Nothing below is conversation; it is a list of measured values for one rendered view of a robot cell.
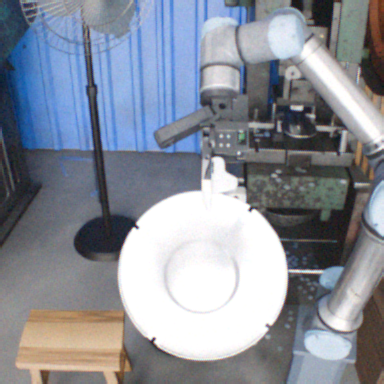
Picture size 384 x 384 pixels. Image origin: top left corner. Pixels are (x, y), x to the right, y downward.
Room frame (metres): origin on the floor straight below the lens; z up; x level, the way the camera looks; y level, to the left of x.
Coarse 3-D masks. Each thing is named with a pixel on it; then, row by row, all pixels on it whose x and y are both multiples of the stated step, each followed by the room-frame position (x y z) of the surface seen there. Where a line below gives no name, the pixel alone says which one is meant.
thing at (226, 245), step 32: (192, 192) 0.63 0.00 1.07; (160, 224) 0.61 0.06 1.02; (192, 224) 0.61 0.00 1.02; (224, 224) 0.60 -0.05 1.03; (256, 224) 0.59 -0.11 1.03; (128, 256) 0.59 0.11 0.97; (160, 256) 0.58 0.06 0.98; (192, 256) 0.57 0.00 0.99; (224, 256) 0.56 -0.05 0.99; (256, 256) 0.56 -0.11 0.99; (128, 288) 0.55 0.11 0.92; (160, 288) 0.55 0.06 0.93; (192, 288) 0.54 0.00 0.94; (224, 288) 0.53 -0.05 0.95; (256, 288) 0.53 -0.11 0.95; (160, 320) 0.51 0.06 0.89; (192, 320) 0.51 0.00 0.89; (224, 320) 0.50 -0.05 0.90; (192, 352) 0.47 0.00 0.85; (224, 352) 0.47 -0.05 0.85
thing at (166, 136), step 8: (192, 112) 0.72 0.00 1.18; (200, 112) 0.72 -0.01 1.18; (208, 112) 0.72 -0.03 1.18; (176, 120) 0.72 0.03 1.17; (184, 120) 0.71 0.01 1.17; (192, 120) 0.71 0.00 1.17; (200, 120) 0.71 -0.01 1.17; (160, 128) 0.70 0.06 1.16; (168, 128) 0.70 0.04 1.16; (176, 128) 0.70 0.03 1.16; (184, 128) 0.70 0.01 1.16; (192, 128) 0.71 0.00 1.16; (160, 136) 0.69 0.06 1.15; (168, 136) 0.69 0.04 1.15; (176, 136) 0.70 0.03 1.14; (184, 136) 0.72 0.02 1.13; (160, 144) 0.69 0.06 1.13; (168, 144) 0.70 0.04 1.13
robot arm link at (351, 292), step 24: (360, 216) 0.71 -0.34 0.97; (360, 240) 0.69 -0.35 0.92; (360, 264) 0.66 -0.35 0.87; (336, 288) 0.70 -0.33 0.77; (360, 288) 0.65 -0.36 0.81; (312, 312) 0.75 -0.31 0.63; (336, 312) 0.67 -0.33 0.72; (360, 312) 0.66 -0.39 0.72; (312, 336) 0.66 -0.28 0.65; (336, 336) 0.64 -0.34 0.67
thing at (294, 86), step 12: (312, 24) 1.60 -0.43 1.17; (324, 24) 1.62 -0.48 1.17; (324, 36) 1.56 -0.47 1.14; (288, 60) 1.57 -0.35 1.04; (288, 72) 1.55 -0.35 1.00; (300, 72) 1.56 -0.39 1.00; (288, 84) 1.57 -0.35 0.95; (300, 84) 1.53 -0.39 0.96; (288, 96) 1.56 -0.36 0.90; (300, 96) 1.53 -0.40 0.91; (312, 96) 1.53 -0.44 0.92
